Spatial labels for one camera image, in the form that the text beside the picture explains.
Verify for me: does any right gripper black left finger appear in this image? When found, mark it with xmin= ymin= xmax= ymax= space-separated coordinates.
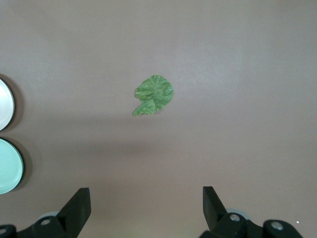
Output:
xmin=0 ymin=187 xmax=92 ymax=238

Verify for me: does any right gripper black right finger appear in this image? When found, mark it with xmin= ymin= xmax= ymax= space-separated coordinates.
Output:
xmin=199 ymin=185 xmax=304 ymax=238

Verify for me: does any green lettuce leaf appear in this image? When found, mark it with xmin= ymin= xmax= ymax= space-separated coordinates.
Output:
xmin=132 ymin=74 xmax=174 ymax=117

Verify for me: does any light green round plate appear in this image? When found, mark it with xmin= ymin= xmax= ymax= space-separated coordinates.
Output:
xmin=0 ymin=137 xmax=25 ymax=195

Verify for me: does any beige round plate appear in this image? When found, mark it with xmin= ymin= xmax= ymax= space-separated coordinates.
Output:
xmin=0 ymin=78 xmax=15 ymax=131

